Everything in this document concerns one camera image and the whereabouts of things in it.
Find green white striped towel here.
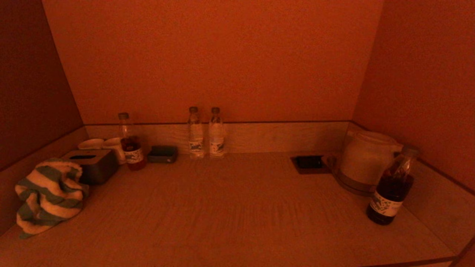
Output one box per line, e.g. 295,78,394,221
15,158,89,239

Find clear water bottle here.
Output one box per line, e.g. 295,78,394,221
187,106,204,159
208,107,225,158

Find black recessed power socket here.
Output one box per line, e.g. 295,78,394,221
291,155,331,174

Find small half-full tea bottle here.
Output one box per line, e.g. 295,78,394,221
118,113,147,171

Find white cup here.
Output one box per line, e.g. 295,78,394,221
102,137,127,164
77,138,104,150

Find white electric kettle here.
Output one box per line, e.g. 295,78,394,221
334,130,405,196

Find grey tissue box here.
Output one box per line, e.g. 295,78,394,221
61,149,120,185

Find large dark tea bottle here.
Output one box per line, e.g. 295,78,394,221
366,145,420,225

